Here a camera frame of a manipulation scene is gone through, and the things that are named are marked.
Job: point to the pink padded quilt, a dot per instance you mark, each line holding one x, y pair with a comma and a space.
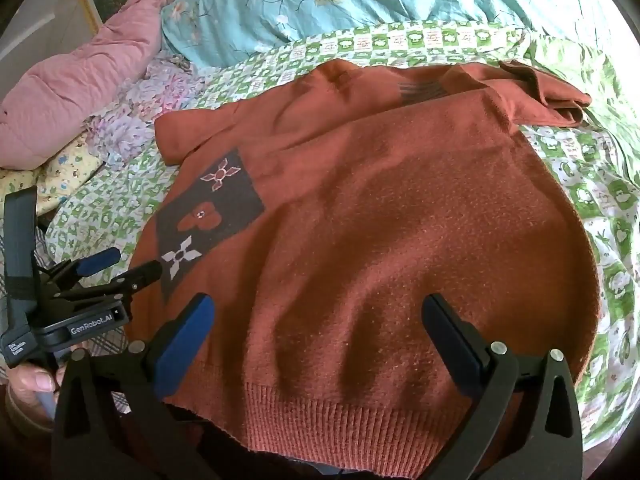
75, 80

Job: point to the pale purple floral cloth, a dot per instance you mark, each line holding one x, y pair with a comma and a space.
145, 95

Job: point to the teal floral quilt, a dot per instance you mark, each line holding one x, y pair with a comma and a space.
350, 0

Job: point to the yellow printed cloth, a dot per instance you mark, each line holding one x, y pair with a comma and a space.
75, 165

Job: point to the green and white printed bedsheet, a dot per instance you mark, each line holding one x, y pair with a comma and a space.
575, 160

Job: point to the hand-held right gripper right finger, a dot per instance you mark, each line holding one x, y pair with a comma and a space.
457, 342

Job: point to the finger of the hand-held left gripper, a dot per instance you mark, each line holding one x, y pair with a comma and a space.
136, 277
100, 260

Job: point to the person's left forearm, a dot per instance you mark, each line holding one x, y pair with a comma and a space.
20, 421

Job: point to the person's left hand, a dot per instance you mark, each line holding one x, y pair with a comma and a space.
35, 381

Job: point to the rust orange knit sweater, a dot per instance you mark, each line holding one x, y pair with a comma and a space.
375, 210

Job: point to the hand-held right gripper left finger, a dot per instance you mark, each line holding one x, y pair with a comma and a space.
186, 347

